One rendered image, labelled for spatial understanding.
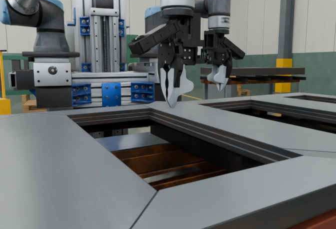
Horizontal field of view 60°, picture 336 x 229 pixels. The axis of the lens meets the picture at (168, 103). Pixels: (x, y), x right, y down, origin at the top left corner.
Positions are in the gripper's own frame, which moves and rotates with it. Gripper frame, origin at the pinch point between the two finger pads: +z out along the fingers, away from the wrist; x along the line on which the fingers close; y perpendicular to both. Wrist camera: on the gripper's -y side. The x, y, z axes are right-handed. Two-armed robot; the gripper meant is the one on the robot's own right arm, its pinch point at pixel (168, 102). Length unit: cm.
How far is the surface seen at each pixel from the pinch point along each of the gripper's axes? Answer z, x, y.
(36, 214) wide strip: 5.8, -27.1, -30.1
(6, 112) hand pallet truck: 77, 517, -33
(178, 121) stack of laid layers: 7.0, 9.4, 8.4
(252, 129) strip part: 5.8, -10.9, 14.9
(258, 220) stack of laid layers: 6.9, -37.0, -10.4
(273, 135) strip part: 5.8, -16.9, 14.8
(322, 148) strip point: 5.8, -27.2, 14.9
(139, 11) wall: -193, 957, 415
